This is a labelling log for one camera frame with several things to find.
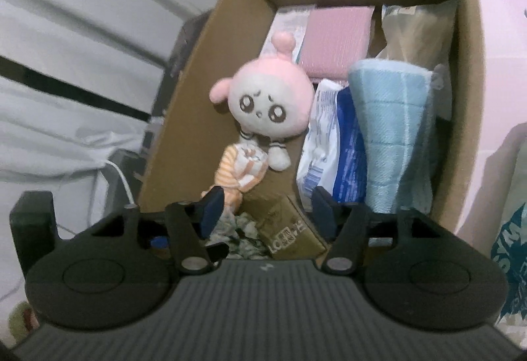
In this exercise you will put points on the pink plush doll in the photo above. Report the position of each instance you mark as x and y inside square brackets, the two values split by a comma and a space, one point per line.
[267, 93]

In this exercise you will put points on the small brown carton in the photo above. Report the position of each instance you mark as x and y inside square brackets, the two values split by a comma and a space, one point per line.
[284, 233]

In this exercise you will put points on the pink wrapped pack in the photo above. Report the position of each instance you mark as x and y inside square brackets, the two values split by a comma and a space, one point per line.
[335, 40]

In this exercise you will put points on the crumpled patterned cloth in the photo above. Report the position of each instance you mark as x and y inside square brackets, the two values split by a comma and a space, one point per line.
[238, 233]

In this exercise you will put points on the white flat packet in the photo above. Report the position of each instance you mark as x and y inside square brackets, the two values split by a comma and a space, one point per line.
[290, 28]

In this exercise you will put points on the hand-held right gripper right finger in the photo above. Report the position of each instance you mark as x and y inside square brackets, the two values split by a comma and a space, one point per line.
[323, 215]

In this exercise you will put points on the light blue rolled towel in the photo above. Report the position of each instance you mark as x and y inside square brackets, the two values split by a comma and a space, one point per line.
[395, 126]

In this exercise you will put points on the clear zip bag with barcode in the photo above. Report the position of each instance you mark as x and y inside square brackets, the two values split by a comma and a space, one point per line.
[420, 32]

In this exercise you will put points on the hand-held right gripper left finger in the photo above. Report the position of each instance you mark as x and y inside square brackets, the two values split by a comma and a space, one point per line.
[212, 211]

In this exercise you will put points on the white and blue plastic packet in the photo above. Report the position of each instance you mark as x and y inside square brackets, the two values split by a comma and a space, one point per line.
[329, 139]

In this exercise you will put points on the plastic bag with teal print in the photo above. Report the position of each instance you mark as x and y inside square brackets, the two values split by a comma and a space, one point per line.
[512, 254]

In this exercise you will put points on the brown cardboard box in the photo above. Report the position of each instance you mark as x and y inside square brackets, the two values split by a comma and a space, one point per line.
[197, 106]

